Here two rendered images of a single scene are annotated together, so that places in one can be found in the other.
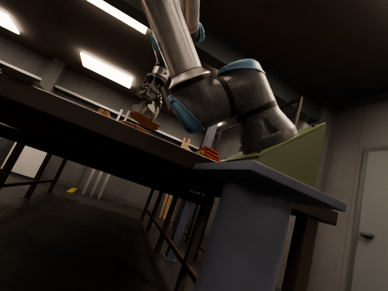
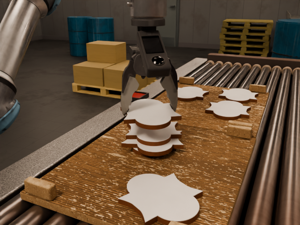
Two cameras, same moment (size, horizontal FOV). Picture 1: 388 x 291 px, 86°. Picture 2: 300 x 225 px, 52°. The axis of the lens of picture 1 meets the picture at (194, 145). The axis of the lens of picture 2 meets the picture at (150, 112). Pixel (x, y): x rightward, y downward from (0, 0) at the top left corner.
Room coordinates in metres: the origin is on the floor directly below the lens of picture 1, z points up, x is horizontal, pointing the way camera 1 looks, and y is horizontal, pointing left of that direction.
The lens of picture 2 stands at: (1.29, -0.25, 1.26)
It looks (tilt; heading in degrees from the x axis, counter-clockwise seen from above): 21 degrees down; 130
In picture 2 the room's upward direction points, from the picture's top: straight up
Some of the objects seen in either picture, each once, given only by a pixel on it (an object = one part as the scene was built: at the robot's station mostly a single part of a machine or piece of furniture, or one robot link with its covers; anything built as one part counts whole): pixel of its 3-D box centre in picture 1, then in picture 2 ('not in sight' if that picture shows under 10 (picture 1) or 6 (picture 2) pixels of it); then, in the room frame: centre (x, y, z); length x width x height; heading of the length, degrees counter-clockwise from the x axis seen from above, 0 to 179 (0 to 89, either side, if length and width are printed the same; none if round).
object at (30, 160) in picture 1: (35, 149); not in sight; (5.03, 3.47, 0.65); 0.73 x 0.61 x 1.30; 109
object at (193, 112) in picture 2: not in sight; (206, 105); (0.82, 0.59, 0.93); 0.41 x 0.35 x 0.02; 106
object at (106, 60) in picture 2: not in sight; (115, 68); (-1.85, 2.68, 0.32); 1.13 x 0.86 x 0.63; 26
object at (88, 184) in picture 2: not in sight; (156, 164); (0.93, 0.19, 0.93); 0.41 x 0.35 x 0.02; 105
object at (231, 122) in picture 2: not in sight; (239, 127); (1.00, 0.44, 0.95); 0.06 x 0.02 x 0.03; 16
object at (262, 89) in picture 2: not in sight; (257, 88); (0.89, 0.81, 0.95); 0.06 x 0.02 x 0.03; 16
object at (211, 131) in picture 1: (199, 166); not in sight; (2.81, -0.17, 1.20); 0.17 x 0.17 x 2.40; 16
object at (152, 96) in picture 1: (152, 89); (147, 47); (0.85, 0.26, 1.16); 0.09 x 0.08 x 0.12; 141
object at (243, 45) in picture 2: not in sight; (245, 38); (-1.66, 6.57, 0.38); 1.08 x 0.74 x 0.77; 19
